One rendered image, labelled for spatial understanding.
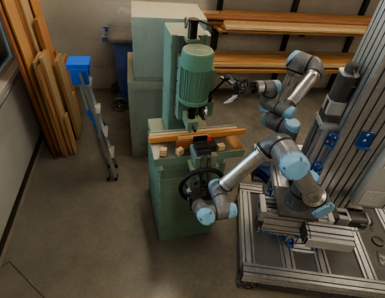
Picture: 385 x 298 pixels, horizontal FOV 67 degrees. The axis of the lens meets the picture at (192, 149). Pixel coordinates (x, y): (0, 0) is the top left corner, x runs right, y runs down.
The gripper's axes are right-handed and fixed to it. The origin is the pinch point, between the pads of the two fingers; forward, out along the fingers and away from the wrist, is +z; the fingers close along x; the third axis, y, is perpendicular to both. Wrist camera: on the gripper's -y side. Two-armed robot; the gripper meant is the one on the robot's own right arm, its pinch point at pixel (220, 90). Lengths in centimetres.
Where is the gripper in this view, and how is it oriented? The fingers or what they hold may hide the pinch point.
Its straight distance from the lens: 165.6
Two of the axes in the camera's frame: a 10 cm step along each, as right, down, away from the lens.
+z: -9.6, 1.0, -2.5
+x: 1.3, 9.9, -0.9
